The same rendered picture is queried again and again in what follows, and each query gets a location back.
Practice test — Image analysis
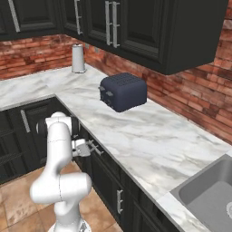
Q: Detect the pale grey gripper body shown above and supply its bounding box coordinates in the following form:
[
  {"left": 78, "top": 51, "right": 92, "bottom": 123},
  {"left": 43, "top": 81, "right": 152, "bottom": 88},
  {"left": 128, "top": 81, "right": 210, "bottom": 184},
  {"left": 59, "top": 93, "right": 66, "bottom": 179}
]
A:
[{"left": 72, "top": 138, "right": 92, "bottom": 159}]

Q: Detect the black drawer front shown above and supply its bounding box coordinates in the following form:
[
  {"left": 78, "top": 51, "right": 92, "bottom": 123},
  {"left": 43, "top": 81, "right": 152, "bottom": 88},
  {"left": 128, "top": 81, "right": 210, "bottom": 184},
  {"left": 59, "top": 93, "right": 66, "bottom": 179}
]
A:
[{"left": 79, "top": 125, "right": 123, "bottom": 182}]

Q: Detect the black lower drawer stack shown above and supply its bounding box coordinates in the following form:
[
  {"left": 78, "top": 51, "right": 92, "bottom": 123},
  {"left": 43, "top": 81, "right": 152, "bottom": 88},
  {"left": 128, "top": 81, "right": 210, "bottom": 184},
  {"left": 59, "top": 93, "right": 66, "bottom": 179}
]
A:
[{"left": 0, "top": 108, "right": 24, "bottom": 185}]

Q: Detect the black lower cupboard door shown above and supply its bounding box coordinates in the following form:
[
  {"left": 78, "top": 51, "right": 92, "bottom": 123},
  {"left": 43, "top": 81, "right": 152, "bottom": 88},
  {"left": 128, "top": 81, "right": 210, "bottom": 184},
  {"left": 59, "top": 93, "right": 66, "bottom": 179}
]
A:
[
  {"left": 90, "top": 152, "right": 130, "bottom": 227},
  {"left": 14, "top": 98, "right": 62, "bottom": 173}
]

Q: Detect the black cupboard door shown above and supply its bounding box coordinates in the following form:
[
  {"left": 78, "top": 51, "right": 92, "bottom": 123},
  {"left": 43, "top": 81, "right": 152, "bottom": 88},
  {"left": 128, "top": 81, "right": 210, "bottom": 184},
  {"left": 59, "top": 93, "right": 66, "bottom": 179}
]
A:
[
  {"left": 62, "top": 0, "right": 87, "bottom": 42},
  {"left": 85, "top": 0, "right": 113, "bottom": 49},
  {"left": 111, "top": 0, "right": 173, "bottom": 73},
  {"left": 14, "top": 98, "right": 62, "bottom": 173},
  {"left": 5, "top": 0, "right": 63, "bottom": 39},
  {"left": 90, "top": 152, "right": 130, "bottom": 227}
]

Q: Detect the dark blue toaster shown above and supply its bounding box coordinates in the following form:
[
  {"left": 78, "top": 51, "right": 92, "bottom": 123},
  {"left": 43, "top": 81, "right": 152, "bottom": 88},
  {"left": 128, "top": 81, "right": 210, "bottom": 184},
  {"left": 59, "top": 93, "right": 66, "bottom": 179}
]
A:
[{"left": 98, "top": 72, "right": 149, "bottom": 113}]

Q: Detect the white paper towel roll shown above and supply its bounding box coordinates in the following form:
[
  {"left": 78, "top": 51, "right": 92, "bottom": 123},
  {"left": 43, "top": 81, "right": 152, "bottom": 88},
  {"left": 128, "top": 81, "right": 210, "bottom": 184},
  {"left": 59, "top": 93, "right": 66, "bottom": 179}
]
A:
[{"left": 71, "top": 43, "right": 88, "bottom": 74}]

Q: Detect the black upper cupboard door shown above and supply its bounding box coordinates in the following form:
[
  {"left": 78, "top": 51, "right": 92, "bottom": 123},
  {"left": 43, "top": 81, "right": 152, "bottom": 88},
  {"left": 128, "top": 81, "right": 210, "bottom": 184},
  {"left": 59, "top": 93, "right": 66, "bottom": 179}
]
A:
[
  {"left": 5, "top": 0, "right": 63, "bottom": 39},
  {"left": 85, "top": 0, "right": 113, "bottom": 49},
  {"left": 62, "top": 0, "right": 87, "bottom": 42},
  {"left": 111, "top": 0, "right": 173, "bottom": 73}
]

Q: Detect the grey sink basin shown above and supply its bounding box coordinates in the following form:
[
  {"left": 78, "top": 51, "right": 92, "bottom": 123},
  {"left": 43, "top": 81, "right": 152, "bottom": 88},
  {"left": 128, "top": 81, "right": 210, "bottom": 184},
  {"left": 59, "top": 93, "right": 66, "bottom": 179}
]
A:
[{"left": 169, "top": 153, "right": 232, "bottom": 232}]

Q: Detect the grey drawer handle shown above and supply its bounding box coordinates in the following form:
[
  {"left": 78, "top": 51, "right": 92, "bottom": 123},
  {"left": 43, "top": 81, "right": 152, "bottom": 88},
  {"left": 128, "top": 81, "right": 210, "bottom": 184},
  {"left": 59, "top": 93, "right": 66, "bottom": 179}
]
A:
[{"left": 88, "top": 140, "right": 105, "bottom": 157}]

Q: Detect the grey lower cupboard handle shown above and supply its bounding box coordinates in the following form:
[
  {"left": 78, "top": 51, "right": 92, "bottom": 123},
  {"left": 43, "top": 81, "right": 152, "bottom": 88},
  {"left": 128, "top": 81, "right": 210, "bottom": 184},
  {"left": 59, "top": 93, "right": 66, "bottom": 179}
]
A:
[
  {"left": 20, "top": 109, "right": 32, "bottom": 134},
  {"left": 116, "top": 188, "right": 124, "bottom": 215}
]

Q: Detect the grey cupboard handle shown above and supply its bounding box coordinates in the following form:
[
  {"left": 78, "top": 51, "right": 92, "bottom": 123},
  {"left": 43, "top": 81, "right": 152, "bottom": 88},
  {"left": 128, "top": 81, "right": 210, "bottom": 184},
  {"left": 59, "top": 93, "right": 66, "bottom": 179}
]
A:
[
  {"left": 116, "top": 188, "right": 124, "bottom": 215},
  {"left": 7, "top": 0, "right": 22, "bottom": 34},
  {"left": 73, "top": 0, "right": 83, "bottom": 35},
  {"left": 104, "top": 0, "right": 113, "bottom": 46},
  {"left": 111, "top": 1, "right": 121, "bottom": 49},
  {"left": 20, "top": 109, "right": 32, "bottom": 134}
]

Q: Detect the grey upper cupboard handle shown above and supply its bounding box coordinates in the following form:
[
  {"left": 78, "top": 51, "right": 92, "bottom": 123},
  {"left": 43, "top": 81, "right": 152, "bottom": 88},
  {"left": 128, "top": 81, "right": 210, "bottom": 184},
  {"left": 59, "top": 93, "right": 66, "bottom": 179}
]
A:
[
  {"left": 73, "top": 0, "right": 83, "bottom": 35},
  {"left": 7, "top": 0, "right": 22, "bottom": 34},
  {"left": 104, "top": 0, "right": 113, "bottom": 46},
  {"left": 111, "top": 1, "right": 121, "bottom": 49}
]

